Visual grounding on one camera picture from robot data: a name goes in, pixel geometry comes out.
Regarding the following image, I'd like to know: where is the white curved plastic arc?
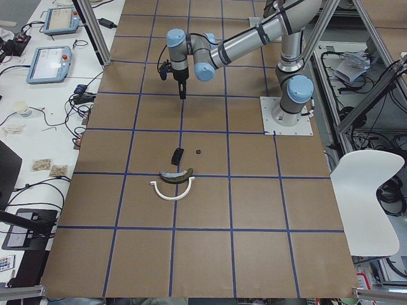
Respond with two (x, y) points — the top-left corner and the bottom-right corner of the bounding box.
(149, 177), (195, 201)

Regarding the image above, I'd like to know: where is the black flat plate part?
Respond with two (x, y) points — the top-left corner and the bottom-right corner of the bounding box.
(171, 147), (184, 166)

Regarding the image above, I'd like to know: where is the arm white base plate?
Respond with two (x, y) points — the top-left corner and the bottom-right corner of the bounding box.
(260, 97), (314, 137)

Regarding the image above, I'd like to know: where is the blue teach pendant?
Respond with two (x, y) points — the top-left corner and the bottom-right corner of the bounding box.
(26, 46), (72, 85)
(43, 7), (80, 36)

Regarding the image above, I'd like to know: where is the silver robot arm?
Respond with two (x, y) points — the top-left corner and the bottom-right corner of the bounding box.
(157, 0), (322, 127)

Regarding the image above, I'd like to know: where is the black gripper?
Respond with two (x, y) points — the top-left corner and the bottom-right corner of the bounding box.
(160, 60), (190, 100)

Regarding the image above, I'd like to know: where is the aluminium frame post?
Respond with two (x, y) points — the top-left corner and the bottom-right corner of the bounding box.
(72, 0), (111, 67)

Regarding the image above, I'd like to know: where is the curved brake shoe part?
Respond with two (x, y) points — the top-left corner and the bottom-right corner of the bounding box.
(159, 168), (194, 184)

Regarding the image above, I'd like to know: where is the white plastic chair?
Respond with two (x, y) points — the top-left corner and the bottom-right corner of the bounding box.
(331, 150), (404, 257)

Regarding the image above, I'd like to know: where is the black power adapter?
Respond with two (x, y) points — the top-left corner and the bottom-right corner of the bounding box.
(98, 18), (117, 29)

